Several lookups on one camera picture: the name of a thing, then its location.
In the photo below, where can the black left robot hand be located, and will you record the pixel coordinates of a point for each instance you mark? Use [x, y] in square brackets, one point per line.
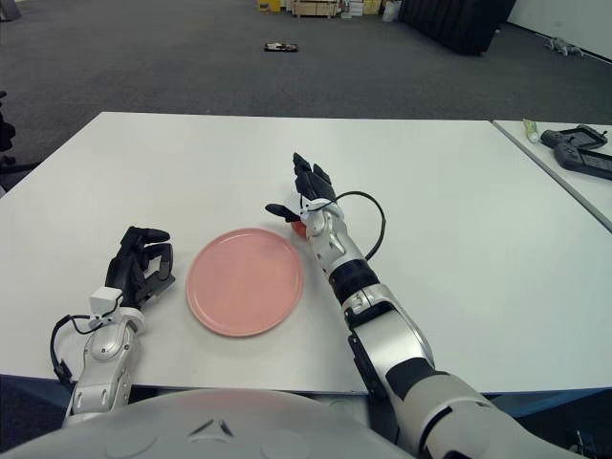
[128, 268]

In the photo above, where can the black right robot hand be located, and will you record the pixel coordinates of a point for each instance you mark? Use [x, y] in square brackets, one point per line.
[313, 184]

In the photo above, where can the red yellow apple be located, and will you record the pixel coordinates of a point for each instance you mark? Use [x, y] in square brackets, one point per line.
[299, 228]

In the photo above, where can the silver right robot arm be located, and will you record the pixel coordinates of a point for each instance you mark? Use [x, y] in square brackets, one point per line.
[392, 330]

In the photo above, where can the pink round plate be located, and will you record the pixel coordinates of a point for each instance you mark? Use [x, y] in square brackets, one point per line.
[244, 282]

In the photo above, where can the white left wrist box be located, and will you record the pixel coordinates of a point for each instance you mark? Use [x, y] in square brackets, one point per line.
[105, 300]

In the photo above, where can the small black floor tray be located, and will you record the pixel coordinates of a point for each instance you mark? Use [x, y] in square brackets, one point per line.
[281, 47]

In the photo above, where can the grey robot torso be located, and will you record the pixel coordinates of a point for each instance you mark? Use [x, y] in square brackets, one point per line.
[191, 423]

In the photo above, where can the wooden crate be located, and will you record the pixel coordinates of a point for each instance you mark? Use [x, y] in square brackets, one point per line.
[315, 8]

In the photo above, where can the black office chair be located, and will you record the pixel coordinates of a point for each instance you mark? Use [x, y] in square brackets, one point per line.
[6, 138]

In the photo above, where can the stacked cardboard boxes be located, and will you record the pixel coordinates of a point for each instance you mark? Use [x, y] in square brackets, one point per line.
[361, 6]

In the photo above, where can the yellow box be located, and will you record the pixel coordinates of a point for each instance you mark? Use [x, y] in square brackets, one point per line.
[268, 5]

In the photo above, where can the white plastic bag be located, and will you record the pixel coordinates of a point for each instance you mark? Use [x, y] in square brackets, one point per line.
[391, 12]

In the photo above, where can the black curtain partition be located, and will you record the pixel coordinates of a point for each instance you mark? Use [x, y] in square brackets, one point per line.
[454, 21]

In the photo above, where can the green white tube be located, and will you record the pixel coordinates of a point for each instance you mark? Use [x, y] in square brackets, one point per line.
[531, 129]

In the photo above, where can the white side table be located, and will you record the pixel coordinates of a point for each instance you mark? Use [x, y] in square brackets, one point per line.
[574, 191]

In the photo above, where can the small black handheld controller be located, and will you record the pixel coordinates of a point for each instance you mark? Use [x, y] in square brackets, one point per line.
[574, 137]

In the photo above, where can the large black handheld controller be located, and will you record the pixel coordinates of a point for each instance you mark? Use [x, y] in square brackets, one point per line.
[585, 161]

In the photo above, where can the grey quadruped robot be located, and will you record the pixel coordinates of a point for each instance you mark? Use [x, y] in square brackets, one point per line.
[563, 46]

